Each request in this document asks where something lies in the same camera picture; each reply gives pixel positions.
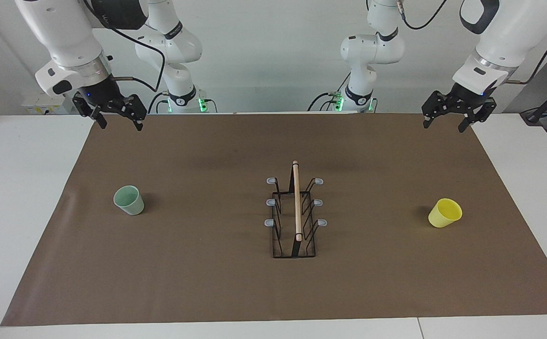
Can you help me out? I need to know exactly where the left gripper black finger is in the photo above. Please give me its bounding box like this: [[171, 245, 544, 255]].
[[458, 98, 498, 133], [421, 91, 458, 129]]

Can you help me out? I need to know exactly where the brown table mat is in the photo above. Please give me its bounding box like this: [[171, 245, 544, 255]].
[[0, 113, 547, 327]]

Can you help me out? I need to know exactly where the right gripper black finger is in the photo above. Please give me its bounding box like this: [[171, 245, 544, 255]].
[[113, 94, 148, 132], [72, 93, 108, 130]]

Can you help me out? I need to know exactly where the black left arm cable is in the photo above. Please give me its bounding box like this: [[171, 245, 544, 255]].
[[396, 0, 547, 85]]

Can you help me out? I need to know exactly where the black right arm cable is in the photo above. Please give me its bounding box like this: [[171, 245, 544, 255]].
[[85, 0, 167, 93]]

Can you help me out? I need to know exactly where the black wire cup rack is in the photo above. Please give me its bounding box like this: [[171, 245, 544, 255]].
[[265, 161, 328, 259]]

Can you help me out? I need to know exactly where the yellow plastic cup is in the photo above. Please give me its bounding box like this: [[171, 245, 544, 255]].
[[428, 198, 463, 228]]

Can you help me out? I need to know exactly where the black left base cable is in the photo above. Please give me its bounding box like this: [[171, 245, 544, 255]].
[[307, 89, 345, 112]]

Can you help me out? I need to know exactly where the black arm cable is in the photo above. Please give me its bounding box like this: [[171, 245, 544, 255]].
[[85, 0, 167, 93], [396, 0, 547, 85]]

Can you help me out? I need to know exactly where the pale green plastic cup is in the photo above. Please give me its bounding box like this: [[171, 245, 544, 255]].
[[113, 185, 145, 216]]

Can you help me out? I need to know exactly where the black right base cable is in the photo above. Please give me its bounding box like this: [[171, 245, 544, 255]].
[[148, 91, 170, 114]]

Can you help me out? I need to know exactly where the black base cable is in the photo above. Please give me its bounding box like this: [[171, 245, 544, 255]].
[[148, 91, 170, 114], [307, 89, 345, 112]]

